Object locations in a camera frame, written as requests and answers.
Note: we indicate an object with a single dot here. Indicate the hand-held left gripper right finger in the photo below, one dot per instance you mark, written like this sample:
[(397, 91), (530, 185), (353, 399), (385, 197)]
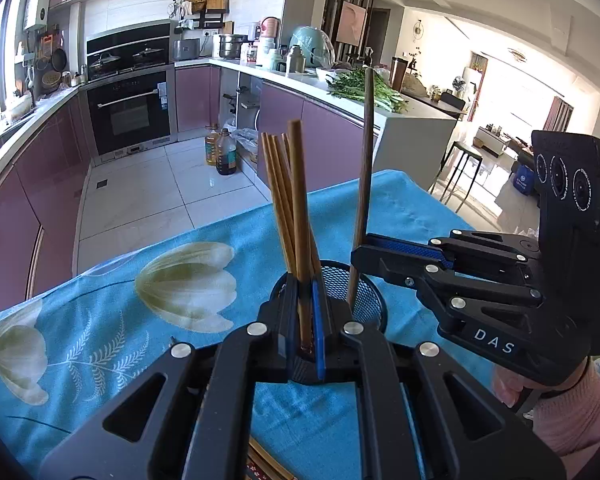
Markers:
[(319, 325)]

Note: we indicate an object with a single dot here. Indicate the clear plastic bag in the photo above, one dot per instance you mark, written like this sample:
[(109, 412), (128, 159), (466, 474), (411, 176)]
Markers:
[(245, 142)]

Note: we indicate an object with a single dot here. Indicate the mint green appliance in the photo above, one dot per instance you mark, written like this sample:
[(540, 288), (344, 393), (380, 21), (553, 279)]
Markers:
[(312, 45)]

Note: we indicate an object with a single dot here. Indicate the dark oil bottle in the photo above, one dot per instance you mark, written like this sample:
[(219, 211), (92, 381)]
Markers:
[(226, 155)]

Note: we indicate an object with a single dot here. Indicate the black built-in oven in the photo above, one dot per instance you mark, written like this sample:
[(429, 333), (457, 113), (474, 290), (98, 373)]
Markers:
[(130, 115)]

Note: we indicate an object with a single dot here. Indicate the pink electric kettle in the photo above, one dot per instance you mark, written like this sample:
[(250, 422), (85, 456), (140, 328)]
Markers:
[(269, 27)]

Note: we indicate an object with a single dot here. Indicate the person's right forearm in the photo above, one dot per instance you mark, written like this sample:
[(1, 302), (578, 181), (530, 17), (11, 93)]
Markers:
[(580, 425)]

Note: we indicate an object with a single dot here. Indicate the grey thermos flask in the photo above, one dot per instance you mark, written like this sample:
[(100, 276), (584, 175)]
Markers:
[(295, 60)]

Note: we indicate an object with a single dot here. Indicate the black wall rack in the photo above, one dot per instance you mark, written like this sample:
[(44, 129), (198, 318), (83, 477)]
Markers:
[(200, 17)]

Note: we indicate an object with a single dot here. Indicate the woven basket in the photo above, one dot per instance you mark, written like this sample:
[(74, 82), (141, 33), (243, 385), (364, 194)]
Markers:
[(51, 79)]

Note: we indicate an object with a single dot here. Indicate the pink base cabinets with sink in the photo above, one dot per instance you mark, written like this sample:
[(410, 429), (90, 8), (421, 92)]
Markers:
[(30, 200)]

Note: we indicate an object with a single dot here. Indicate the person's right hand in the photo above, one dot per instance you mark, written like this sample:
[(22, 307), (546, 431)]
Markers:
[(515, 390)]

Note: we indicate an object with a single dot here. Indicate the dark wooden chopstick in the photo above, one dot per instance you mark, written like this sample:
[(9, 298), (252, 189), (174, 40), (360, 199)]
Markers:
[(366, 160)]

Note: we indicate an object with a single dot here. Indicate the black pot with lid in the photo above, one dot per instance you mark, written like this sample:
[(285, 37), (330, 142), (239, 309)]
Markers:
[(148, 56), (105, 62)]

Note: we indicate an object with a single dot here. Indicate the pink base cabinets peninsula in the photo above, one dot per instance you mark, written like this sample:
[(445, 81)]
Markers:
[(325, 135)]

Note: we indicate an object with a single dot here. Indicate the dark tumbler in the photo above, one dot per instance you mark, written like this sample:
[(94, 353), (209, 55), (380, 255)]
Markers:
[(398, 72)]

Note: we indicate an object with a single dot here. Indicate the blue printed bag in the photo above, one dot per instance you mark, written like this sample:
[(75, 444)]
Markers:
[(524, 180)]

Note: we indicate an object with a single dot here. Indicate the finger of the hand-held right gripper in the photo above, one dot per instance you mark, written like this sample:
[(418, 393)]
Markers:
[(480, 287), (480, 246)]

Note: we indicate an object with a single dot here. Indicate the black stove hood unit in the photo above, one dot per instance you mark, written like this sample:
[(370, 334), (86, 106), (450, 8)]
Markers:
[(130, 35)]

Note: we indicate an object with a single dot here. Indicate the bunch of leafy greens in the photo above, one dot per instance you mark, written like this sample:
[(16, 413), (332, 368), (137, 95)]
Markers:
[(350, 90)]

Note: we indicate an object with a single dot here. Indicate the black stool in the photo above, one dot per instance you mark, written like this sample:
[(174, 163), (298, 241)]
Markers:
[(467, 150)]

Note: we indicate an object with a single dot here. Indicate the hanging frying pan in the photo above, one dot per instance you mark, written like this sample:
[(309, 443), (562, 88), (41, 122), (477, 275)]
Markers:
[(59, 60)]

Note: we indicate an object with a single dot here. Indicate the white water heater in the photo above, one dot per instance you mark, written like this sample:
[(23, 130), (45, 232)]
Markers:
[(39, 2)]

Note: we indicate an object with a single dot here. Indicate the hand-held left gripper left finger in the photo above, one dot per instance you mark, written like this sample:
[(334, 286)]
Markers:
[(280, 340)]

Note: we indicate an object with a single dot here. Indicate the silver rice cooker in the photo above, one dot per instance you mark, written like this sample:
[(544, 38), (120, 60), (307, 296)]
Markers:
[(186, 50)]

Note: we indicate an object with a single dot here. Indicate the blue floral tablecloth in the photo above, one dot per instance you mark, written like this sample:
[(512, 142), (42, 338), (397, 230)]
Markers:
[(130, 320)]

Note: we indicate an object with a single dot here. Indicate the pink wall painting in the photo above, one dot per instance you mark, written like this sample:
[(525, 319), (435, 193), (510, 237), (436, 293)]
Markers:
[(351, 22)]

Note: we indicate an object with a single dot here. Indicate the black mesh utensil holder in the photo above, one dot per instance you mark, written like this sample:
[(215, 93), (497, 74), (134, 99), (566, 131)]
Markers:
[(360, 305)]

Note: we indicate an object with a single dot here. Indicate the steel stockpot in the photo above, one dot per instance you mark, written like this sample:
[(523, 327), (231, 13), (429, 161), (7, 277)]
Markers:
[(232, 47)]

